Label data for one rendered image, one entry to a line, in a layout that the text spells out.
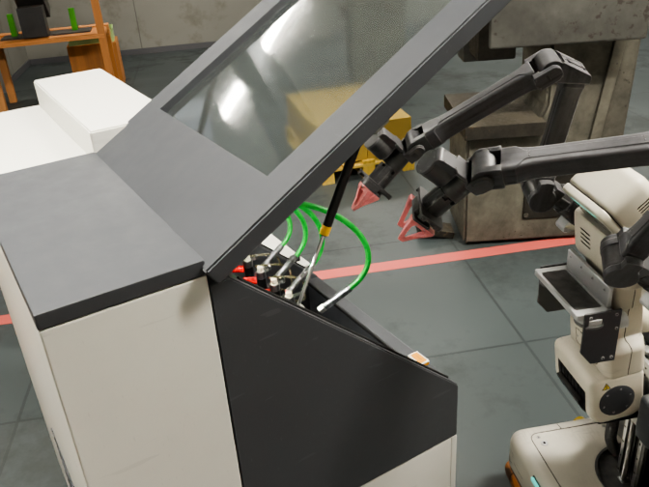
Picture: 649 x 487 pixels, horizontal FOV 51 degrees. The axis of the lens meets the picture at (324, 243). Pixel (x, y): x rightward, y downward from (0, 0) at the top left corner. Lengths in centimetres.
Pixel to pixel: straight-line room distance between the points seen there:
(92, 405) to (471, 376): 230
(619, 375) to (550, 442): 62
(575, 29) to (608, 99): 59
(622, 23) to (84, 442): 325
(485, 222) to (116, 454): 331
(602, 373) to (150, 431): 126
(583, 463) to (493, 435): 56
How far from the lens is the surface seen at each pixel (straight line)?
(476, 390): 321
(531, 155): 142
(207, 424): 135
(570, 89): 186
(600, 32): 383
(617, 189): 178
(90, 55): 904
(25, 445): 333
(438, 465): 186
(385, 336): 189
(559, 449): 259
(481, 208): 425
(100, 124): 184
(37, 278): 123
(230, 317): 125
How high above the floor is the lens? 205
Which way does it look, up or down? 28 degrees down
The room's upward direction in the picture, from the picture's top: 4 degrees counter-clockwise
